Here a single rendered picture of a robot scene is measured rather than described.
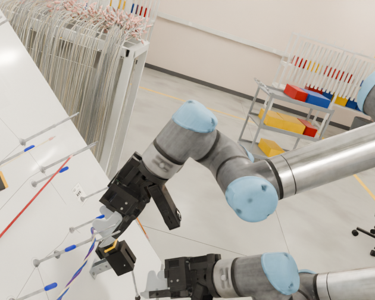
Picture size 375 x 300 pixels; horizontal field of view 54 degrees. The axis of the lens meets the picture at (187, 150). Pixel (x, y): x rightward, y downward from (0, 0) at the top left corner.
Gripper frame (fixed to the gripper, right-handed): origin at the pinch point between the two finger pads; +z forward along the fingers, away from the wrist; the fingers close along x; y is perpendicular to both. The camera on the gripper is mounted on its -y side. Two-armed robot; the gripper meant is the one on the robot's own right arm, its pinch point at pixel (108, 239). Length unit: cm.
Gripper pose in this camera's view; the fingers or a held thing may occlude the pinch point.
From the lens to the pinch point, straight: 84.4
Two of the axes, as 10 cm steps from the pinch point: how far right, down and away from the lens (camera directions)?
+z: -6.2, 7.3, 3.0
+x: -0.4, 3.5, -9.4
